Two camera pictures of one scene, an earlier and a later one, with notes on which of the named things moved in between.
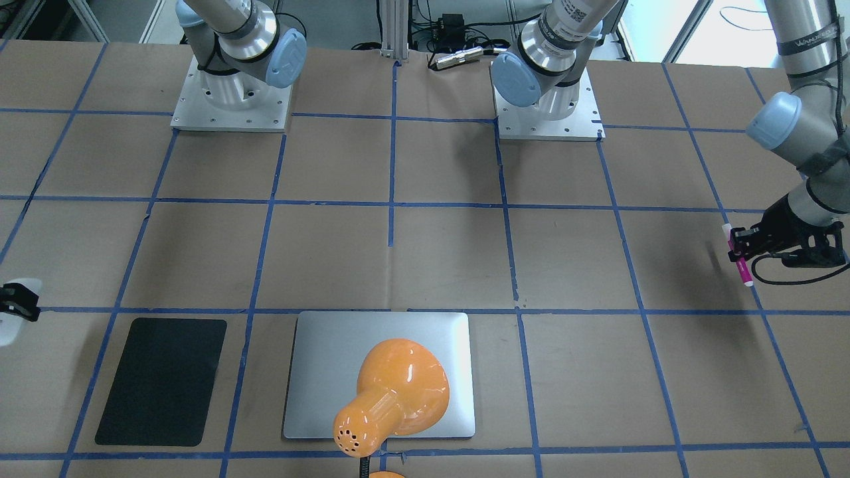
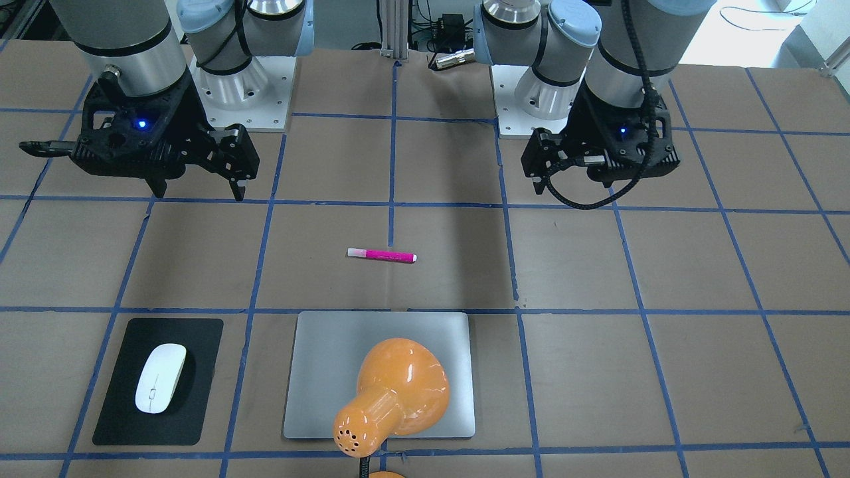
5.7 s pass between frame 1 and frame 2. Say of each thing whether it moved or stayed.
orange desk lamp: stayed
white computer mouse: moved
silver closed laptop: stayed
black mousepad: stayed
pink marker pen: moved
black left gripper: moved
